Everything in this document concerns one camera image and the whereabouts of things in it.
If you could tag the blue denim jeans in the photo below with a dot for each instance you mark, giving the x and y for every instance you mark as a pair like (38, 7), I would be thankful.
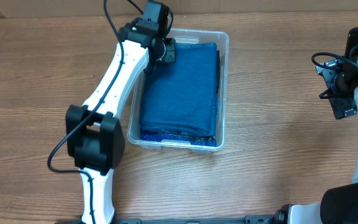
(180, 97)

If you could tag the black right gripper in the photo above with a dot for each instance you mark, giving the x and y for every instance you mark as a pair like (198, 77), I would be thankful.
(339, 107)

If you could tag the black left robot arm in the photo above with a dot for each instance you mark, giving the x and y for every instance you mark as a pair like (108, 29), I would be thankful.
(94, 134)

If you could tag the blue sparkly cloth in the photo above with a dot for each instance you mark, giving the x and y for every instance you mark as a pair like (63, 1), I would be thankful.
(193, 140)

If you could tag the black cloth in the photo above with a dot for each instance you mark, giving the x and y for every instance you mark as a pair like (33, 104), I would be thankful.
(218, 70)

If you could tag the clear plastic storage bin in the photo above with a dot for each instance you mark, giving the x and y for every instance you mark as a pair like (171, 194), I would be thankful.
(186, 36)

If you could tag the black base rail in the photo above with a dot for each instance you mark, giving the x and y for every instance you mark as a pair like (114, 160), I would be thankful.
(248, 219)

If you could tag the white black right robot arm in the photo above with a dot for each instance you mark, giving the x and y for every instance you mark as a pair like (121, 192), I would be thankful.
(338, 204)

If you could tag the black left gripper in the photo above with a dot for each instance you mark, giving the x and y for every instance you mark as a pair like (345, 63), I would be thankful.
(171, 44)

